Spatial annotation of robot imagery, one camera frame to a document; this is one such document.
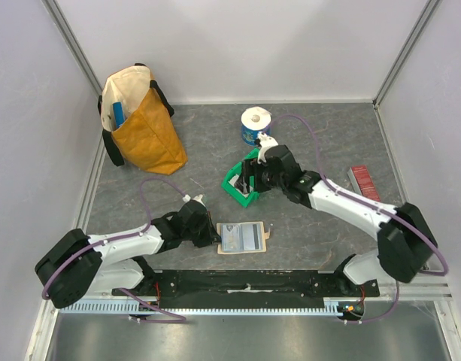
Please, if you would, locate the beige leather card holder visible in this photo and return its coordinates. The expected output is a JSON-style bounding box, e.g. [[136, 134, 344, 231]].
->
[[216, 221, 271, 255]]

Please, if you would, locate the white credit card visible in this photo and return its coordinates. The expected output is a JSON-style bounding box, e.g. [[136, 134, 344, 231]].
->
[[241, 223, 261, 251]]

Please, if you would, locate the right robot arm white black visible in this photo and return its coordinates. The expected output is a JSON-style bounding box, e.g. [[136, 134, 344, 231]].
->
[[226, 145, 437, 296]]

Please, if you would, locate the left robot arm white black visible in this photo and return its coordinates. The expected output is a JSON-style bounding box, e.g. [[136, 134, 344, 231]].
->
[[35, 199, 221, 309]]

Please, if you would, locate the green plastic bin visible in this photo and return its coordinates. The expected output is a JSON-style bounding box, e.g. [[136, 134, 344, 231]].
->
[[222, 146, 271, 208]]

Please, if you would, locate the toilet paper roll blue wrap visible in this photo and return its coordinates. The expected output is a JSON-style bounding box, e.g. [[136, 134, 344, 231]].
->
[[241, 106, 271, 146]]

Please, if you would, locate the red and grey box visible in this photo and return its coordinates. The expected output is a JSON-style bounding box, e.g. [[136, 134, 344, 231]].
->
[[347, 165, 381, 202]]

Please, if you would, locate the orange tote bag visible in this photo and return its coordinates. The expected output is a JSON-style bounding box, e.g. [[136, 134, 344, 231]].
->
[[97, 63, 188, 175]]

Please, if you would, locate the blue item in bag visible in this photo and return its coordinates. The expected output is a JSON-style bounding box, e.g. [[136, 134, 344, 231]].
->
[[112, 102, 126, 129]]

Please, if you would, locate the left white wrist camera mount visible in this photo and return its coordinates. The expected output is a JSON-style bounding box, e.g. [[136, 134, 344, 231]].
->
[[182, 194, 205, 207]]

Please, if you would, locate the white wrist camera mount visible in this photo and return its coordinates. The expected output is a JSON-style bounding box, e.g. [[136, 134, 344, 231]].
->
[[182, 194, 205, 207], [254, 132, 278, 164]]

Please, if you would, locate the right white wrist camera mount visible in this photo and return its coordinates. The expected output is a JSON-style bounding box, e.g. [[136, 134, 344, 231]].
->
[[254, 132, 278, 164]]

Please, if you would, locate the white slotted cable duct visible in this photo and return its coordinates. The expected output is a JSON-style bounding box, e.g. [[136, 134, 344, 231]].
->
[[59, 299, 343, 317]]

